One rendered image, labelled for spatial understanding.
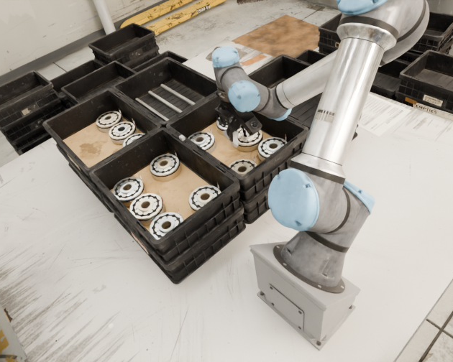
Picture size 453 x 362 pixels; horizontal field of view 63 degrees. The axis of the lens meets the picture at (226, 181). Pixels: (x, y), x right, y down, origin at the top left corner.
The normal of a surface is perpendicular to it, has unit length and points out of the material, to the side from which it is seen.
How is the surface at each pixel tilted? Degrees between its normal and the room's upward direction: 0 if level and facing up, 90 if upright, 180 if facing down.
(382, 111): 0
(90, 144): 0
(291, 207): 53
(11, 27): 90
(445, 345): 0
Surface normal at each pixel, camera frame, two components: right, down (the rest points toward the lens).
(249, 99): 0.36, 0.73
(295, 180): -0.77, -0.04
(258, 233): -0.14, -0.68
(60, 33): 0.68, 0.47
